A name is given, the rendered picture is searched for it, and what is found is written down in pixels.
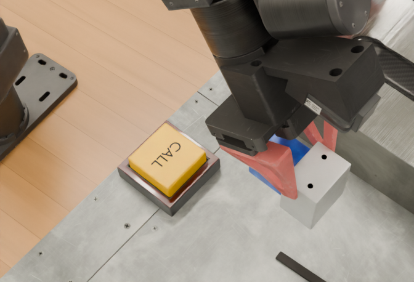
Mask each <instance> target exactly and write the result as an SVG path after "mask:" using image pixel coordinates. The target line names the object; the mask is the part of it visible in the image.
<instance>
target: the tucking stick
mask: <svg viewBox="0 0 414 282"><path fill-rule="evenodd" d="M276 259H277V260H278V261H279V262H281V263H282V264H283V265H285V266H287V267H288V268H290V269H291V270H292V271H294V272H296V273H297V274H298V275H300V276H301V277H303V278H304V279H306V280H307V281H309V282H326V281H325V280H323V279H321V278H320V277H319V276H317V275H316V274H314V273H312V272H311V271H310V270H308V269H307V268H306V267H304V266H302V265H301V264H299V263H298V262H297V261H295V260H293V259H292V258H290V257H289V256H287V255H286V254H284V253H283V252H282V251H280V252H279V253H278V255H277V256H276Z"/></svg>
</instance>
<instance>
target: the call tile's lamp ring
mask: <svg viewBox="0 0 414 282"><path fill-rule="evenodd" d="M164 123H167V124H169V125H170V126H171V127H173V128H174V129H175V130H177V131H178V132H180V133H181V134H182V135H183V136H185V137H186V138H188V139H189V140H190V141H192V142H193V143H194V144H196V145H197V146H199V147H200V148H201V149H203V150H204V151H205V152H206V156H207V157H208V158H209V159H210V160H209V161H208V162H207V163H206V164H205V165H204V166H203V167H202V168H201V169H200V170H199V171H198V172H197V173H196V174H195V175H194V176H193V177H192V178H191V179H190V180H189V181H188V182H187V183H186V184H185V185H184V186H183V187H182V188H181V189H180V190H179V191H178V192H177V193H176V194H175V195H174V196H173V197H172V198H171V199H170V200H169V199H168V198H167V197H165V196H164V195H163V194H162V193H160V192H159V191H158V190H157V189H155V188H154V187H153V186H151V185H150V184H149V183H148V182H146V181H145V180H144V179H143V178H141V177H140V176H138V175H137V174H136V173H135V172H134V171H132V170H131V169H130V168H128V167H127V165H128V164H129V160H128V158H129V157H130V156H131V155H132V154H133V153H134V152H135V151H136V150H137V149H138V148H139V147H140V146H141V145H142V144H143V143H144V142H145V141H146V140H147V139H148V138H150V137H151V136H152V135H153V134H154V133H155V132H156V131H157V130H158V129H159V128H160V127H161V126H162V125H163V124H164ZM164 123H163V124H162V125H161V126H160V127H159V128H158V129H157V130H156V131H155V132H153V133H152V134H151V135H150V136H149V137H148V138H147V139H146V140H145V141H144V142H143V143H142V144H140V145H139V146H138V147H137V148H136V149H135V150H134V151H133V152H132V153H131V154H130V155H129V156H128V157H127V158H126V159H125V160H124V161H123V162H122V163H121V164H120V165H119V166H118V168H119V169H121V170H122V171H123V172H124V173H126V174H127V175H128V176H130V178H132V179H133V180H135V181H136V182H137V183H138V184H139V185H141V186H142V187H144V188H145V189H146V190H147V191H149V192H150V193H151V194H152V195H153V196H155V197H156V198H158V199H159V200H160V201H161V202H162V203H164V204H165V205H167V207H169V208H171V207H172V206H173V205H174V204H175V203H176V202H177V201H178V200H179V199H180V198H181V197H182V196H183V195H184V194H185V193H186V192H187V191H188V190H189V189H190V188H191V187H192V186H193V185H194V184H195V183H196V182H197V181H198V180H199V179H200V178H201V176H202V175H203V174H204V173H205V172H206V171H207V170H208V169H209V168H210V167H211V166H212V165H213V164H214V163H215V162H216V161H217V160H218V159H219V158H218V157H217V156H215V155H214V154H212V153H211V152H210V151H208V150H207V149H206V148H204V147H203V146H201V145H200V144H199V143H197V142H196V141H194V139H192V138H190V137H189V136H188V135H187V134H185V133H184V132H182V131H181V130H180V129H178V128H177V127H176V126H174V125H173V124H171V123H170V122H169V121H167V120H166V121H165V122H164Z"/></svg>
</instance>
